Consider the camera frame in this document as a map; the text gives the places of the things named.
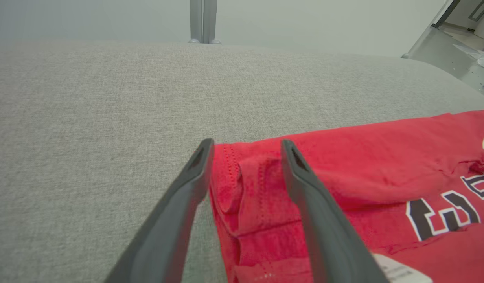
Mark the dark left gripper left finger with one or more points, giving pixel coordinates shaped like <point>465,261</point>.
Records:
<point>175,220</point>

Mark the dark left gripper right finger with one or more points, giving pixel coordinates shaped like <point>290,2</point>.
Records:
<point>328,236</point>

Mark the red jersey with white trim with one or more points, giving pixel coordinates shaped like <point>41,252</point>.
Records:
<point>383,165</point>

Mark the grey partition post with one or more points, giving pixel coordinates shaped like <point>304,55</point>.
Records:
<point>202,19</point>

